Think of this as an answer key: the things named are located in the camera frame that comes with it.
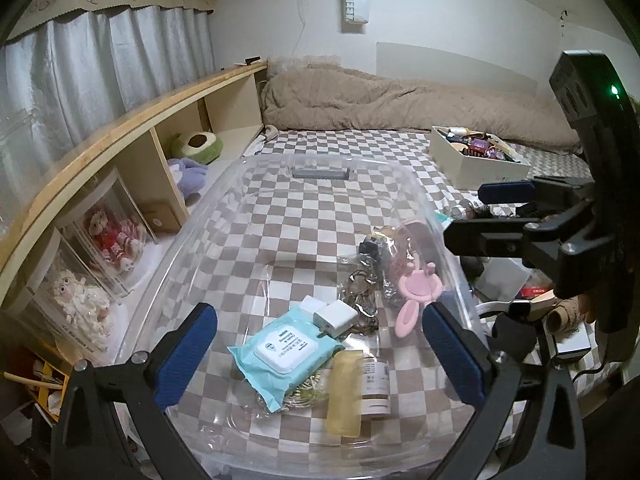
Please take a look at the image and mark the red dressed doll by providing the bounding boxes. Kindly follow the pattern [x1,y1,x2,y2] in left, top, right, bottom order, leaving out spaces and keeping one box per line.
[82,207,147,272]

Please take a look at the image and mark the red doll in clear case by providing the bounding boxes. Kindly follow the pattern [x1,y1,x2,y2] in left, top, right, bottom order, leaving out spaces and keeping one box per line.
[57,167,161,298]

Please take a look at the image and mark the black and white flat box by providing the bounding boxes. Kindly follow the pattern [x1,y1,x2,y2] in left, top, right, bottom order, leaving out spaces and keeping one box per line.
[550,335,594,361]

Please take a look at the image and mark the pile of cosmetics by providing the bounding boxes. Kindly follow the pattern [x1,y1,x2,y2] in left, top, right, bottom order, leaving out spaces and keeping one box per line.
[440,126,524,162]

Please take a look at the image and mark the grey window curtain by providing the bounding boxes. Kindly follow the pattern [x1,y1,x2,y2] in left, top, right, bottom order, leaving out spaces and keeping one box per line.
[0,6,217,231]

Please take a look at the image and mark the thin wooden stick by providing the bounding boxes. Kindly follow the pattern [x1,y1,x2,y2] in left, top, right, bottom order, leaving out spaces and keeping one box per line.
[4,371,66,390]

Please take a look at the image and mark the plush keychain bundle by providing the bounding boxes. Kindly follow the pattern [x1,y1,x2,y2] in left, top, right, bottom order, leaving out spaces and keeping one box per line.
[359,225,401,264]

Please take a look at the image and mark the small cardboard box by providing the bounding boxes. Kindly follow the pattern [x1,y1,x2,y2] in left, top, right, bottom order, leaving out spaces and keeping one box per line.
[142,200,181,234]

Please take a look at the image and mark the beige duvet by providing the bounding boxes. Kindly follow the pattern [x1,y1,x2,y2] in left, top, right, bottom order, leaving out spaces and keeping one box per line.
[260,57,583,154]

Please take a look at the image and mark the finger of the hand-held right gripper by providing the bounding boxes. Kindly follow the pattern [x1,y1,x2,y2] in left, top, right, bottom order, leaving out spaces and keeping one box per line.
[477,176,596,207]
[442,216,548,261]

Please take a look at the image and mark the purple plush toy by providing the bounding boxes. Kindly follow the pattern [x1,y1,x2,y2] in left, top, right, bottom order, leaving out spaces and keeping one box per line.
[167,157,209,207]

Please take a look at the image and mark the white capped pill bottle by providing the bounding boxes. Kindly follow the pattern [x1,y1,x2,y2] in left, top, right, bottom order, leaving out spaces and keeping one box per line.
[360,357,391,417]

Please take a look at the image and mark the coil of jute rope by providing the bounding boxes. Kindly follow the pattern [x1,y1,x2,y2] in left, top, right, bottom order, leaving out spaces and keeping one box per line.
[545,296,596,332]

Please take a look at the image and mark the white dressed doll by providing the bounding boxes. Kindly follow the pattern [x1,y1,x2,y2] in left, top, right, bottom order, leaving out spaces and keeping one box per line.
[40,265,117,357]

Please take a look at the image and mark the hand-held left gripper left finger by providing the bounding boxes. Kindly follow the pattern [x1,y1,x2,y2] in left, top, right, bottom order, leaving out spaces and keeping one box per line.
[50,301,219,480]

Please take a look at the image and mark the clear plastic container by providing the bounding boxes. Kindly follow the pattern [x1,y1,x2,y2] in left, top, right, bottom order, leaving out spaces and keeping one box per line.
[117,155,493,473]

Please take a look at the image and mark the white handled tool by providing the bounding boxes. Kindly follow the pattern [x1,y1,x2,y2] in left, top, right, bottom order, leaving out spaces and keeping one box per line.
[477,297,556,322]

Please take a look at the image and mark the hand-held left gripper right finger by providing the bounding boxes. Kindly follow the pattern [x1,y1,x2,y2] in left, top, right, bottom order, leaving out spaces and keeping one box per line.
[421,301,587,480]

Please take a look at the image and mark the pink brown round toy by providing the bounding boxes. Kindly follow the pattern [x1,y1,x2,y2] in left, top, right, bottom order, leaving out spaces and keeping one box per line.
[385,225,437,307]

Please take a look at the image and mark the translucent white plastic box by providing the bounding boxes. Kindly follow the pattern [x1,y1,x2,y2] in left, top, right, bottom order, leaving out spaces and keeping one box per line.
[475,257,534,302]

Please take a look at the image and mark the white doll in clear case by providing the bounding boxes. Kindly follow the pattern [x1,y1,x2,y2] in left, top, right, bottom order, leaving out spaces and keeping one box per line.
[0,232,126,361]

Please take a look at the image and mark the white charger plug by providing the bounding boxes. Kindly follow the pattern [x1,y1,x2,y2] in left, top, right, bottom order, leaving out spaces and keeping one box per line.
[314,301,359,337]

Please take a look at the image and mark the wooden shelf unit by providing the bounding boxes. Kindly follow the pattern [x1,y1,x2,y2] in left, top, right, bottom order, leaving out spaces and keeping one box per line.
[0,60,271,411]

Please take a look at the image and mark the white storage box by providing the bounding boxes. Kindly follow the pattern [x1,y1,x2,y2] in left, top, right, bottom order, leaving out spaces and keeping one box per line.
[430,126,532,192]

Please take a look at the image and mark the thin wall cable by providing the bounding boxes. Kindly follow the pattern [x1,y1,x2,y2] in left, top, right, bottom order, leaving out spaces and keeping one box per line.
[290,0,309,47]

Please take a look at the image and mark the pink bunny phone holder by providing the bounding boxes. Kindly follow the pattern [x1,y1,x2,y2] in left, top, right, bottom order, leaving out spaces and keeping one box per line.
[394,260,444,339]

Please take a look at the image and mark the crinkled clear plastic bag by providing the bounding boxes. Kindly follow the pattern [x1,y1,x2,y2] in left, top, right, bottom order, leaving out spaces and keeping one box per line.
[337,255,387,334]

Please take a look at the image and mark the teal wet wipes pack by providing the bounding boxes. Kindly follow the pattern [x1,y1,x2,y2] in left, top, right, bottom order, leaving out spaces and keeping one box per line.
[227,307,347,412]

